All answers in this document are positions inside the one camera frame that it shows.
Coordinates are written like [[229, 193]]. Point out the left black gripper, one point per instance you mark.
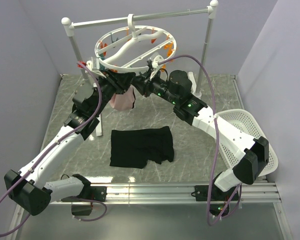
[[120, 81]]

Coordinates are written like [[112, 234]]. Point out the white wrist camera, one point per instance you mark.
[[154, 64], [91, 66]]

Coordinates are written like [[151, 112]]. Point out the black underwear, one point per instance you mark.
[[134, 148]]

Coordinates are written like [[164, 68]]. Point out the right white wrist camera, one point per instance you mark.
[[154, 64]]

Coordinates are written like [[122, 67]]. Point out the pink underwear on hanger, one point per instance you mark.
[[123, 102]]

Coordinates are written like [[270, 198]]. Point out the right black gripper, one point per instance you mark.
[[142, 84]]

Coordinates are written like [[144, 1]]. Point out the aluminium mounting rail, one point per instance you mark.
[[165, 193]]

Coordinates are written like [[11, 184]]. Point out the white drying rack frame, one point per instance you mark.
[[70, 27]]

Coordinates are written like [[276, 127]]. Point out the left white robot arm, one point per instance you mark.
[[32, 189]]

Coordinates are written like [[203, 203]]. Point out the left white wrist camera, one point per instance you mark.
[[91, 66]]

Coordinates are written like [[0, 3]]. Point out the white round clip hanger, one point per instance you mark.
[[126, 49]]

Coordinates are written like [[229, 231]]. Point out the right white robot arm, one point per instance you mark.
[[252, 153]]

